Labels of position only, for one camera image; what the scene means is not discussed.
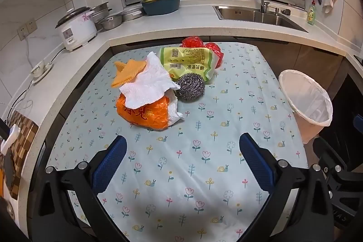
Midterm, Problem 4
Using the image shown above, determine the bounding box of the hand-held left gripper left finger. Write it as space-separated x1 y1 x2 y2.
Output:
28 135 127 242

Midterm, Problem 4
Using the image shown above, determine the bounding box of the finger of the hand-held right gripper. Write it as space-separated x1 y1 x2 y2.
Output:
312 137 351 183
353 114 363 135

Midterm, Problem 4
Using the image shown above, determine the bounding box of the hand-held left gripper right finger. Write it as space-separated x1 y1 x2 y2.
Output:
240 133 336 242

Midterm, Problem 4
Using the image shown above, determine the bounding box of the pink trash bin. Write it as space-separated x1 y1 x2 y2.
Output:
278 70 334 144

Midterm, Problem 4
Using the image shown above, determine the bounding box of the orange plastic bag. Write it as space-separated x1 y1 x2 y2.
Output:
116 93 185 132

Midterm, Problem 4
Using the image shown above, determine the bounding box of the white paper towel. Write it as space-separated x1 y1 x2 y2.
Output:
119 52 181 109

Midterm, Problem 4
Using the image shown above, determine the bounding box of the orange wavy sponge cloth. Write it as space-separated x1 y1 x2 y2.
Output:
111 59 148 88

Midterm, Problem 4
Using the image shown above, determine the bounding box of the steel wool scrubber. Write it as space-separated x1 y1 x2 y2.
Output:
176 73 206 101

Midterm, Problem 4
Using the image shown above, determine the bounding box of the green snack bag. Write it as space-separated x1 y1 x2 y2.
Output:
158 46 220 84

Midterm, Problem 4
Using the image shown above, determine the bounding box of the red plastic bag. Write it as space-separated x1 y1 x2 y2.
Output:
181 36 224 68

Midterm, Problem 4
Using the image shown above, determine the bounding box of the floral printed tablecloth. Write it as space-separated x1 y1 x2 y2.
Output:
45 42 309 242

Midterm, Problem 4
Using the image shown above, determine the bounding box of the wooden base cabinet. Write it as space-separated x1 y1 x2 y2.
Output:
235 37 347 95

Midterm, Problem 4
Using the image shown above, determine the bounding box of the checkered wooden cutting board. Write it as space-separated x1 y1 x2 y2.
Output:
0 110 39 197

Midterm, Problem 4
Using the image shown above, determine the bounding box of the white plastic object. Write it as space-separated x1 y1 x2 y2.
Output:
0 124 21 154

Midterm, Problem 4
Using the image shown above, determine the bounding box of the white power strip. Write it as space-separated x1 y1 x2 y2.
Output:
31 61 54 78

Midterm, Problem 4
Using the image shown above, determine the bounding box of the green dish soap bottle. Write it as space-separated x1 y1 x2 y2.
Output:
307 0 317 25

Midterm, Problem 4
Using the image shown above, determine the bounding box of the white rice cooker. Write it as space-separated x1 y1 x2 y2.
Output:
55 6 98 52

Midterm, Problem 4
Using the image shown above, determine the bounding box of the stainless steel sink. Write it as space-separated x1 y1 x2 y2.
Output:
213 5 309 33

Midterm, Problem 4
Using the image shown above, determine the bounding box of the shallow steel basin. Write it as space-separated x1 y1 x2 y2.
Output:
120 7 146 22

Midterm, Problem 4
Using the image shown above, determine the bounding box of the steel steamer pot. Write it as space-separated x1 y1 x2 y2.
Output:
90 2 112 24

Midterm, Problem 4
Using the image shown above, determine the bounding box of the blue plastic basin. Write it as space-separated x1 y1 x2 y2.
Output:
141 0 181 16

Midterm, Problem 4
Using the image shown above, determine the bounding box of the black power cable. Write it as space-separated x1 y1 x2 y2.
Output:
42 46 68 68

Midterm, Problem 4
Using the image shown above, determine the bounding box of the wall socket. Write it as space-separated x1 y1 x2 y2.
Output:
17 18 38 41

